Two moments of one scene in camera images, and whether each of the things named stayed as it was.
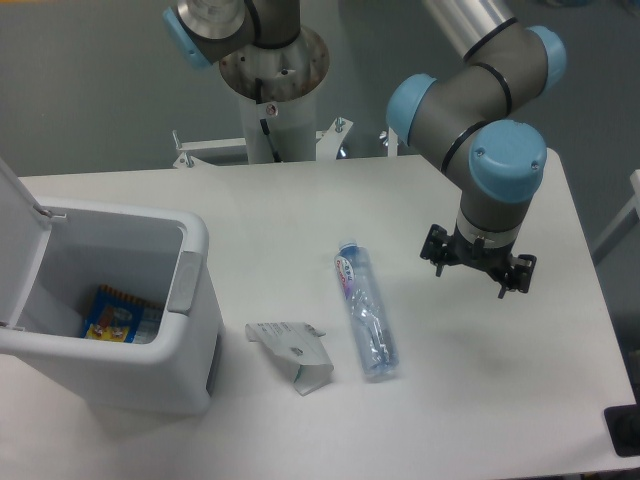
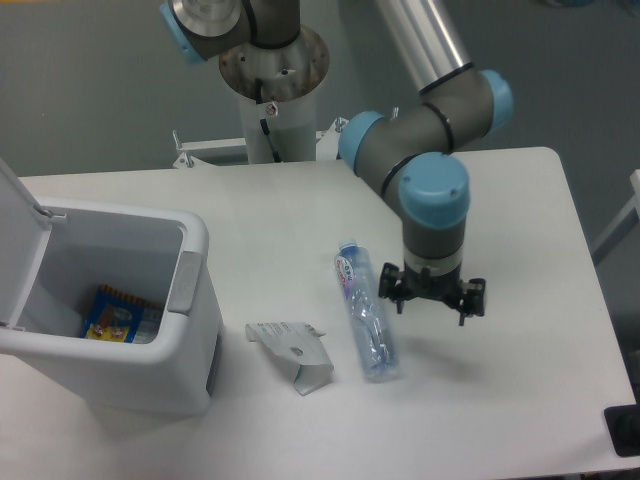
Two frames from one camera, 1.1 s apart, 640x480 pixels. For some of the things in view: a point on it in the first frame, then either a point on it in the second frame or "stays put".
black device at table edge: x=623 y=426 stays put
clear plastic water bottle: x=370 y=325 stays put
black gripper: x=493 y=261 to x=468 y=297
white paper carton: x=299 y=343 stays put
